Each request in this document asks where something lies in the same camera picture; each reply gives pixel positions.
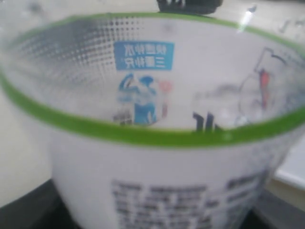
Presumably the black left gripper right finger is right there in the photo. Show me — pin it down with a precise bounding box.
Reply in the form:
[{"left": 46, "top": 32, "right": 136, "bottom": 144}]
[{"left": 240, "top": 191, "right": 305, "bottom": 229}]

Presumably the white rectangular plastic tray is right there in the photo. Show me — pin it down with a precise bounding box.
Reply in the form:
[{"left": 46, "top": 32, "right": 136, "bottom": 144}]
[{"left": 274, "top": 136, "right": 305, "bottom": 190}]

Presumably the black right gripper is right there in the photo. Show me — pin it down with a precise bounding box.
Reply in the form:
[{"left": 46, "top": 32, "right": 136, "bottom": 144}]
[{"left": 156, "top": 0, "right": 223, "bottom": 15}]

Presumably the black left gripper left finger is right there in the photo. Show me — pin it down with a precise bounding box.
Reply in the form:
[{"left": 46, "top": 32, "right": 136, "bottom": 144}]
[{"left": 0, "top": 179, "right": 74, "bottom": 229}]

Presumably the clear plastic drink bottle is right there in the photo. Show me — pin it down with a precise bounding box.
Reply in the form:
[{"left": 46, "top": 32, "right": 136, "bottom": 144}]
[{"left": 0, "top": 0, "right": 305, "bottom": 229}]

